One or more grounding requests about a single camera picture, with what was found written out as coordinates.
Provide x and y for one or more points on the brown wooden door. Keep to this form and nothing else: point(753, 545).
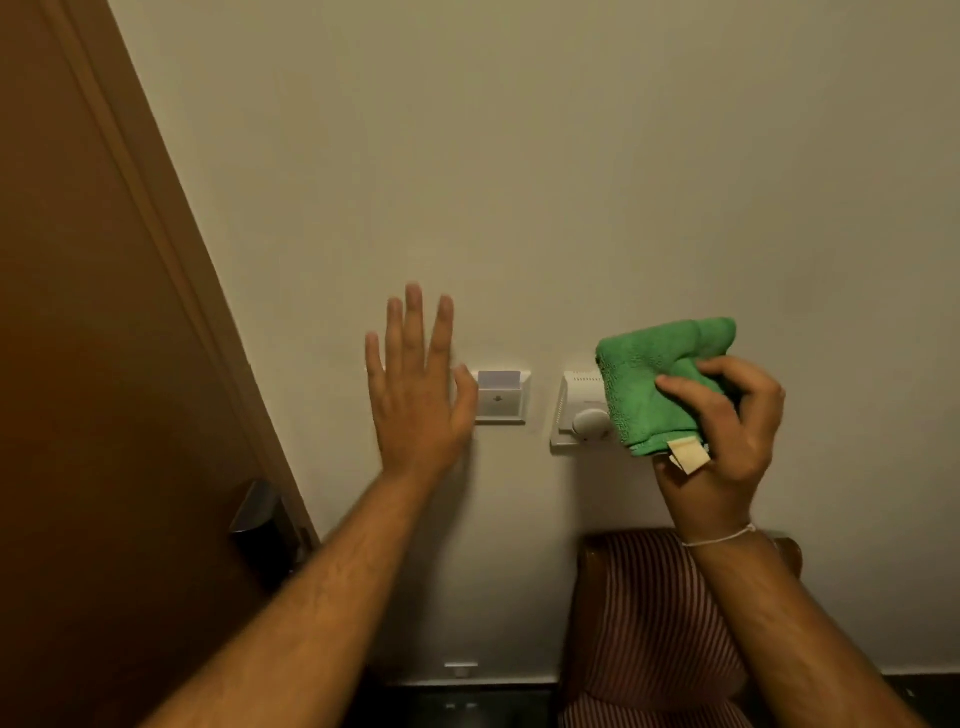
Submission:
point(97, 390)

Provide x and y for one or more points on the person's right thumb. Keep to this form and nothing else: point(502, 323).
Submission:
point(697, 412)

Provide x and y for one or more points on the striped upholstered wooden chair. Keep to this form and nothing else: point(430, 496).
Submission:
point(645, 630)

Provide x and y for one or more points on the person's left thumb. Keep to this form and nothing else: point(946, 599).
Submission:
point(466, 397)

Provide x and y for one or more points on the person's right hand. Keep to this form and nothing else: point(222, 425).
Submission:
point(724, 480)

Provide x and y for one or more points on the white key card switch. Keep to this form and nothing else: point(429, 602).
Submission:
point(501, 397)

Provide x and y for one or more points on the person's right forearm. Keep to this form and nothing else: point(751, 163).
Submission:
point(787, 637)

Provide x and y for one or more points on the person's left hand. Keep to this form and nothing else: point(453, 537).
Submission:
point(416, 420)

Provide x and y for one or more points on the person's left middle finger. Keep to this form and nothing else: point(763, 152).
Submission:
point(414, 324)

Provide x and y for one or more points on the green microfibre cloth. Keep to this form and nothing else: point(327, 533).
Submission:
point(645, 382)

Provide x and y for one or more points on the person's left forearm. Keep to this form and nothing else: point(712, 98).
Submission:
point(315, 607)

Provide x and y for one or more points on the person's left little finger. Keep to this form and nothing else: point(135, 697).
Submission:
point(374, 364)

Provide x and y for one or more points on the white thermostat with dial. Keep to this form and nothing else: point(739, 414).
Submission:
point(581, 409)

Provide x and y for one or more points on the brown wooden door frame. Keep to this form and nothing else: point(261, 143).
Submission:
point(187, 225)

